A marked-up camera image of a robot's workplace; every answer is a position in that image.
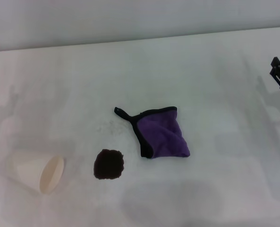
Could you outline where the purple rag with black trim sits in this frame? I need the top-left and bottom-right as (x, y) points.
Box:
(114, 106), (191, 159)

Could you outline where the black water stain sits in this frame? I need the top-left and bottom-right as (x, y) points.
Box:
(93, 148), (125, 181)

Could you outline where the white paper cup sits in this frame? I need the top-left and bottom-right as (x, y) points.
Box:
(5, 151), (65, 195)

